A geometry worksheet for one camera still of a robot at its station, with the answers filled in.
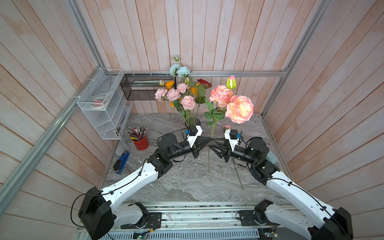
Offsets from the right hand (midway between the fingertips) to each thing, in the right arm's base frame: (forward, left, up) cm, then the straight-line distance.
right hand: (211, 142), depth 67 cm
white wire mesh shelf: (+13, +53, -1) cm, 54 cm away
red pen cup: (+15, +42, -17) cm, 48 cm away
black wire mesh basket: (+50, +44, -4) cm, 67 cm away
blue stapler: (+1, +54, -27) cm, 60 cm away
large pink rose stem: (-8, -11, -5) cm, 14 cm away
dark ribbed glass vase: (+22, +8, -12) cm, 26 cm away
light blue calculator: (+10, -43, -30) cm, 53 cm away
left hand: (-1, +1, +3) cm, 3 cm away
